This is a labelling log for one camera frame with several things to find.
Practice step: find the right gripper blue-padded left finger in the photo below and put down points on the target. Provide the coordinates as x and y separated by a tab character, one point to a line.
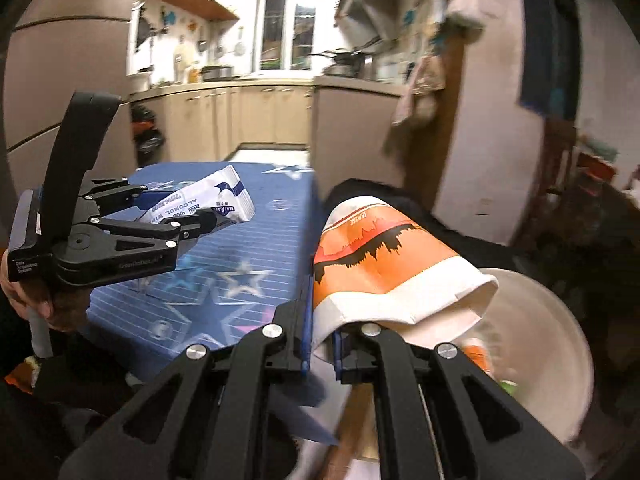
206	415

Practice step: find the steel pot on counter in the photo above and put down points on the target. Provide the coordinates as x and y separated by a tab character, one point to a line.
211	73

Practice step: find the person's left hand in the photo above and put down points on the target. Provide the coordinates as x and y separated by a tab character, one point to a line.
63	311

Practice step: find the dark wooden chair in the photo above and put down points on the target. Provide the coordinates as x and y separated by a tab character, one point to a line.
560	137

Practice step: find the red bowl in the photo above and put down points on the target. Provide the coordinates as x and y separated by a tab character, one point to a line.
596	166

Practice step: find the hanging white plastic bag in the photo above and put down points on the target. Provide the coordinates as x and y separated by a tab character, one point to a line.
466	13

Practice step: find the beige lower kitchen cabinets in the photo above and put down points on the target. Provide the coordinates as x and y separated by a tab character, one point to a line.
341	123

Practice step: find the hanging pink cloth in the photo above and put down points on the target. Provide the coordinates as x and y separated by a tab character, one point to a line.
417	107

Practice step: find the range hood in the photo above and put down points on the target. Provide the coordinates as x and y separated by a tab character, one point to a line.
367	25

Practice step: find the white blue wipes packet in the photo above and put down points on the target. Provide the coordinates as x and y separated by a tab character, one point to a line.
223	191

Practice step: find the black wok on stove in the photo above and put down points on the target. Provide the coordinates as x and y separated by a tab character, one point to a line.
343	57

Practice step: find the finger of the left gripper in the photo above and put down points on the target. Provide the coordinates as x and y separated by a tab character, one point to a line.
111	195
122	235

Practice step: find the kitchen window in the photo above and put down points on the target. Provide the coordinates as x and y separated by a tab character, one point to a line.
284	36

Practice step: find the steel kettle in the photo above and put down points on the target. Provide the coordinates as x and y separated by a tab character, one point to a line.
369	68

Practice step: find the beige refrigerator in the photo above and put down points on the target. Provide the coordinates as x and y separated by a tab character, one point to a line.
56	48

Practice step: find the blue checked star tablecloth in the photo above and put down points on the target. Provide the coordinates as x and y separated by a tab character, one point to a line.
228	284

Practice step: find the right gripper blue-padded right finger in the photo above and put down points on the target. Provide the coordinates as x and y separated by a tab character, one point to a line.
439	416

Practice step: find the white plastic bucket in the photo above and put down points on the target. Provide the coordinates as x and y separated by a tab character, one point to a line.
535	344

